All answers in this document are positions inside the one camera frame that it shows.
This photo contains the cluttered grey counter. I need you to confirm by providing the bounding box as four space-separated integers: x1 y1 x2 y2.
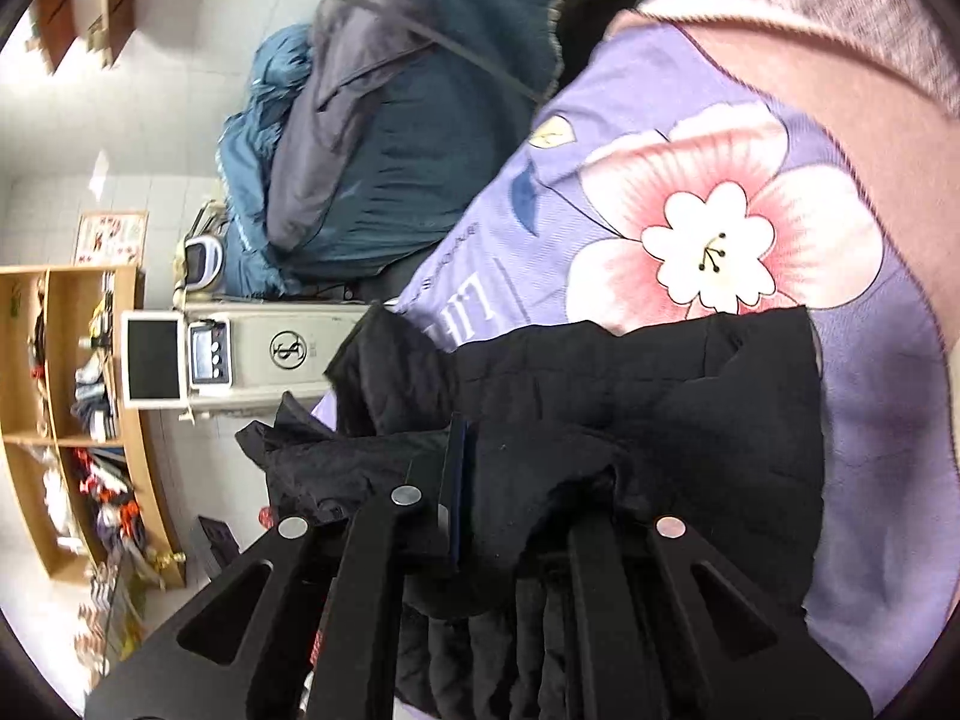
79 549 190 665

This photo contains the wooden shelf unit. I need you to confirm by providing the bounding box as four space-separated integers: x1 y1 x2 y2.
0 262 188 592

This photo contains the purple floral blanket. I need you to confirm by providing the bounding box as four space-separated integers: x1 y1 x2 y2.
307 11 960 720

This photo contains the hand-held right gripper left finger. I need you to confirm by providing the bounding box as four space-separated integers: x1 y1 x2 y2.
84 412 470 720

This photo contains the teal quilt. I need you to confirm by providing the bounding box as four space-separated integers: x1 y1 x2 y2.
214 22 317 299

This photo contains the white machine with screen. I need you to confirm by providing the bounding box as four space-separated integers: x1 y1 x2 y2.
120 298 392 422

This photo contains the grey blanket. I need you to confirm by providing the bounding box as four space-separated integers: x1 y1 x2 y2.
266 0 445 254

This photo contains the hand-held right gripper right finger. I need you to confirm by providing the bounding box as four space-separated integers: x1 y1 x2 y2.
566 514 875 720

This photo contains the white rounded device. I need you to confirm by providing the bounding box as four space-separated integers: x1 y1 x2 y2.
182 235 227 291

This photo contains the wall poster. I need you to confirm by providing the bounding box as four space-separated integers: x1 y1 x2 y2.
73 210 150 266

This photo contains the black quilted jacket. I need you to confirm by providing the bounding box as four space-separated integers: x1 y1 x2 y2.
236 304 827 720

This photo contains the black box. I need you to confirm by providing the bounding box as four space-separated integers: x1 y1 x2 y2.
195 514 242 580

